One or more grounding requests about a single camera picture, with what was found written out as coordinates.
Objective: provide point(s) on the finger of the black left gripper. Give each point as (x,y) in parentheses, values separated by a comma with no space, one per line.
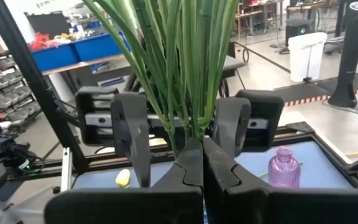
(230,124)
(130,124)

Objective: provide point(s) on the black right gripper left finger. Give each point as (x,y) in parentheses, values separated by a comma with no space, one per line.
(129,208)

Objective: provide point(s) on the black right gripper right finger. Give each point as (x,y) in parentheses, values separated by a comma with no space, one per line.
(291,208)

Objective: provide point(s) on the yellow artificial tulip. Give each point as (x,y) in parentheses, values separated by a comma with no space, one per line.
(123,178)

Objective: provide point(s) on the white artificial flower bunch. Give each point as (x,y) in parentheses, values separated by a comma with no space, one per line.
(179,62)

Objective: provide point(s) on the purple ribbed glass vase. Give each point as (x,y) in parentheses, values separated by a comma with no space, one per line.
(284,171)

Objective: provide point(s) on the blue-grey table mat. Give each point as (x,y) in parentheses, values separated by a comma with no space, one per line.
(322,168)

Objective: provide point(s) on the wooden workbench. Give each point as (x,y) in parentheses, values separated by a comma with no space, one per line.
(82,64)

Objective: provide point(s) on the blue plastic storage bin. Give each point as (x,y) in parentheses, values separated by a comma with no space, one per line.
(98,46)
(54,57)

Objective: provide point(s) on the black floor mat striped edge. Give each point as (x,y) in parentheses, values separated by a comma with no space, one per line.
(309,90)

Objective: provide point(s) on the grey small drawer rack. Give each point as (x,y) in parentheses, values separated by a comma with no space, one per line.
(8,90)

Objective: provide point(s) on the white trash bin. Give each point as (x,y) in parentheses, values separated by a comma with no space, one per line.
(306,59)

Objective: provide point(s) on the red fabric flower pile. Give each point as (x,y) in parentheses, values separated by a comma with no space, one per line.
(40,42)

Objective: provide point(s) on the black box with teal light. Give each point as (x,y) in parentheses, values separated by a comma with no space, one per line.
(298,32)

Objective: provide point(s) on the black rectangular board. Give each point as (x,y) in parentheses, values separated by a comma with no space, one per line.
(48,25)

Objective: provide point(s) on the black pedestal stand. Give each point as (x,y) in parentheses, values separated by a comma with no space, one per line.
(350,62)

